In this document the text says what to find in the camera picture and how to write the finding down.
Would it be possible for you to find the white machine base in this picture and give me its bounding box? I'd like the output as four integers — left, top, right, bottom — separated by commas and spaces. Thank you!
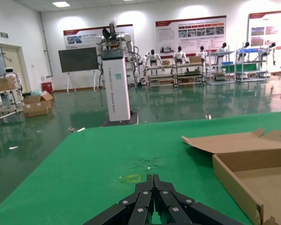
138, 70, 148, 87

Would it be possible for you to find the white humanoid robot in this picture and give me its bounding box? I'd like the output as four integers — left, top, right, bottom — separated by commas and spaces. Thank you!
173, 46, 188, 64
214, 42, 228, 65
236, 41, 251, 60
196, 45, 208, 62
263, 41, 279, 64
141, 49, 163, 71

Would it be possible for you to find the beige door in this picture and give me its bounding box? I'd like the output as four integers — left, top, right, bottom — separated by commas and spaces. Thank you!
0, 42, 30, 94

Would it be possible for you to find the open cardboard floor box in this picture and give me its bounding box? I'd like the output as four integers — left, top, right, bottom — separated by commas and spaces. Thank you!
23, 93, 54, 109

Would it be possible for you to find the black screen on stand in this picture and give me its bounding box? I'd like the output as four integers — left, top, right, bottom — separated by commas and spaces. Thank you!
58, 46, 98, 92

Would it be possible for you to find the cardboard box on bench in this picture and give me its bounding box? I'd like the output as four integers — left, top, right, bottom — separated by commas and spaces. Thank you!
0, 77, 16, 91

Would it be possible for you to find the red-framed display board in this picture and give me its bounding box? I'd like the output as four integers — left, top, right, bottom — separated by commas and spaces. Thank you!
248, 10, 281, 51
63, 24, 134, 50
155, 15, 227, 56

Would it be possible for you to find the small white round-head robot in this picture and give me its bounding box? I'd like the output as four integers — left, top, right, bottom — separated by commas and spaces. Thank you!
3, 67, 21, 83

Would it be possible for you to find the pipe roller rack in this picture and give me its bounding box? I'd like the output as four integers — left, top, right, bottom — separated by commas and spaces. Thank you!
146, 63, 176, 88
174, 61, 206, 86

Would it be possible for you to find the open brown cardboard box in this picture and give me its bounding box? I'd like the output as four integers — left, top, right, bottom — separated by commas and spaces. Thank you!
181, 128, 281, 225

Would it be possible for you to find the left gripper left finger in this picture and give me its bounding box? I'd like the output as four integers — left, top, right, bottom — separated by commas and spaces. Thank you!
84, 174, 154, 225

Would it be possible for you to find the white shelf rack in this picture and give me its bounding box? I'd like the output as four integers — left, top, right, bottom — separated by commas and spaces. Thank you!
235, 43, 271, 83
205, 44, 237, 85

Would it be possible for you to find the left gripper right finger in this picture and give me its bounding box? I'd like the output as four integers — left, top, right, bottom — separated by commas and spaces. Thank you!
153, 174, 245, 225

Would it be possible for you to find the green table cloth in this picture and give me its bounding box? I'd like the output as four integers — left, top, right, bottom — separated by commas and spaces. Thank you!
0, 111, 281, 225

